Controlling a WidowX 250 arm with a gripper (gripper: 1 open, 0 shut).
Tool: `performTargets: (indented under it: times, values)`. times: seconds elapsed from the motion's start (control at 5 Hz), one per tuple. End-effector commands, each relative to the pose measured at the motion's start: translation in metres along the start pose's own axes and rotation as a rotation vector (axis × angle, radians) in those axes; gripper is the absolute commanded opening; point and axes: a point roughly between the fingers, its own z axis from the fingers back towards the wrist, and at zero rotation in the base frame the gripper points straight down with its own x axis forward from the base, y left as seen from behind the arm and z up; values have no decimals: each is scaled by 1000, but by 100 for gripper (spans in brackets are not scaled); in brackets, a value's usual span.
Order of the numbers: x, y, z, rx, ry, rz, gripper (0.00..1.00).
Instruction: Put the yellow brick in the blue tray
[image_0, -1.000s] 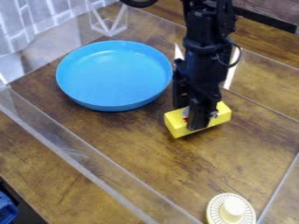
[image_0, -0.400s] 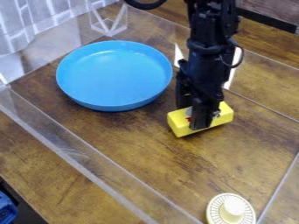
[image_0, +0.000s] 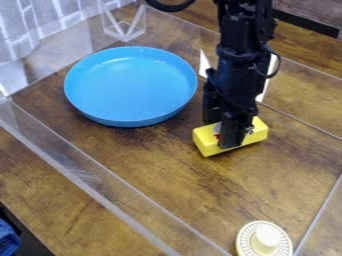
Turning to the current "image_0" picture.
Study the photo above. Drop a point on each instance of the yellow butter brick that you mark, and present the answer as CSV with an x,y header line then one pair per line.
x,y
206,137

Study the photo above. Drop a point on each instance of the blue object at corner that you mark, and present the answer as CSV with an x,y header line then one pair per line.
x,y
10,240

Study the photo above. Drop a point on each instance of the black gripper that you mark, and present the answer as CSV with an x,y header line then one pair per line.
x,y
230,92

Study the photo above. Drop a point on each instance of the cream round lid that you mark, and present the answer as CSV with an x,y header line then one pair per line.
x,y
261,238

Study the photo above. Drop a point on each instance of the clear acrylic corner bracket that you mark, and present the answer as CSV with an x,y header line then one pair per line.
x,y
124,22

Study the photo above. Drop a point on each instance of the blue round tray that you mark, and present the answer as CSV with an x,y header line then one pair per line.
x,y
130,86

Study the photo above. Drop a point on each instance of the clear acrylic barrier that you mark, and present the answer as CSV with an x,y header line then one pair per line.
x,y
164,229

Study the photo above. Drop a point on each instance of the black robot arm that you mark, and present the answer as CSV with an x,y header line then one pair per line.
x,y
247,27

